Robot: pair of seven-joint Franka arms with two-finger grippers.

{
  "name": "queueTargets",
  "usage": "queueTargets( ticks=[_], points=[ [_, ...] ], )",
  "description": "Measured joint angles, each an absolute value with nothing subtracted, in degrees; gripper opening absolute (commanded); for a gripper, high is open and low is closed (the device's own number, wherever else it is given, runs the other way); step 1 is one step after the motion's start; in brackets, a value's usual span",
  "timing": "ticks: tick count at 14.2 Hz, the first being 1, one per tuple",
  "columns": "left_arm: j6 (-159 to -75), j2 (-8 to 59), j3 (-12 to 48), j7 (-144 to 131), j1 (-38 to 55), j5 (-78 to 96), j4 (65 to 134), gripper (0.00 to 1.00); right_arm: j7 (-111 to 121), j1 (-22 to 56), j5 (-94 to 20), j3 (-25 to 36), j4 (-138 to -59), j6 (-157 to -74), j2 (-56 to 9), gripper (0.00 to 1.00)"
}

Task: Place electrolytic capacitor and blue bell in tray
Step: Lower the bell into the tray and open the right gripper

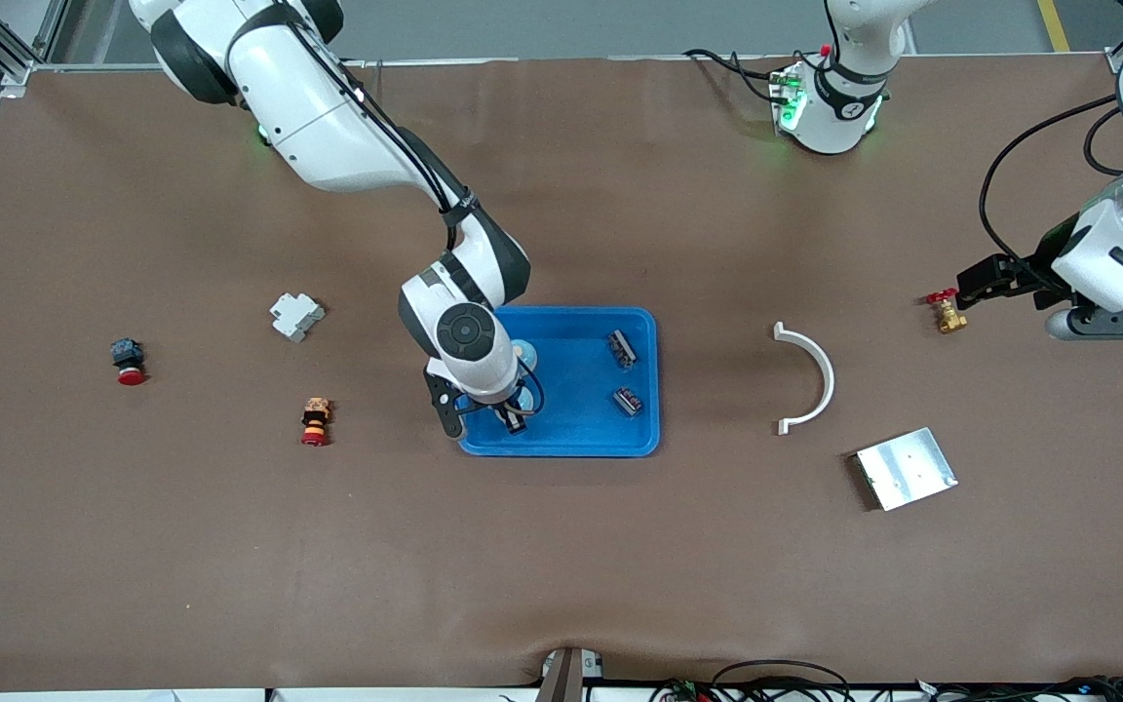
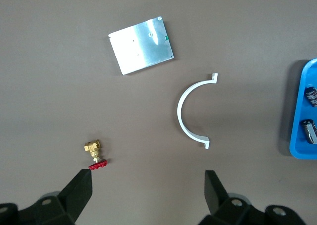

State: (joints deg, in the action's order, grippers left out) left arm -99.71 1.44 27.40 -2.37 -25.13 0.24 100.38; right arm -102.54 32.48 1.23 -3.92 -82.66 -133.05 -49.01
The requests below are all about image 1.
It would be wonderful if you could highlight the grey plastic rail module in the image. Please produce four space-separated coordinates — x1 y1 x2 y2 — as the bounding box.
269 292 327 344

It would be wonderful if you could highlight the cable bundle with coloured connectors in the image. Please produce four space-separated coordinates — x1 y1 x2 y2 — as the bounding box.
647 678 718 702

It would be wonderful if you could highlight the yellow red emergency stop button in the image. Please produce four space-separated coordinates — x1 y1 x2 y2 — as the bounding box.
300 396 333 449

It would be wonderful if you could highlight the silver metal plate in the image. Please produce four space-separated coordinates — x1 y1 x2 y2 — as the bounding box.
854 427 959 512

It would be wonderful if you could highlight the white curved plastic bracket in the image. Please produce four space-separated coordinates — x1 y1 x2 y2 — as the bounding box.
773 321 836 436

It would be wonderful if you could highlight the blue plastic tray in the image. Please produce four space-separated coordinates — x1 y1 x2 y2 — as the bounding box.
455 306 661 459

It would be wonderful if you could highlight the brown table mat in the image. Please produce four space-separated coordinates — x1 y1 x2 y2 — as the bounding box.
0 54 1123 695

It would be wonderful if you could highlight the black left base cable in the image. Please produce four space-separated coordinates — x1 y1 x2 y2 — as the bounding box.
683 47 785 103

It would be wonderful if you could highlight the white table edge rail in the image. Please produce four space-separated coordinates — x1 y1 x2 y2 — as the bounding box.
0 688 548 702

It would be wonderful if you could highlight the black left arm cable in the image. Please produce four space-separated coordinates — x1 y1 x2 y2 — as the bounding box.
979 93 1123 262

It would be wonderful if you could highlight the black cable loop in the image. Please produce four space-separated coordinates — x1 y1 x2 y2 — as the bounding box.
711 660 852 702

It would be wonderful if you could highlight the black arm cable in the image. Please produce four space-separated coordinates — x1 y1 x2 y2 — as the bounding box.
293 19 545 418
979 93 1123 262

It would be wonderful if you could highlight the black cable bundle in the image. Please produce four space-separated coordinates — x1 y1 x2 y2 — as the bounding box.
912 675 1123 702

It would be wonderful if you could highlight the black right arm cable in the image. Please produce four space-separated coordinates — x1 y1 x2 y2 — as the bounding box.
293 19 545 418

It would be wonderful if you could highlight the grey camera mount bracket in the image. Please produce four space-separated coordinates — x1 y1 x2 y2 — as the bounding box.
535 646 606 702

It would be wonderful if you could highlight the black red emergency stop button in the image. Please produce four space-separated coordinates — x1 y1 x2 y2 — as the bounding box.
110 337 147 387

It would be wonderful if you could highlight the brass valve with red handle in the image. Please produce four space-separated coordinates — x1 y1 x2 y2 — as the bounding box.
925 288 969 335

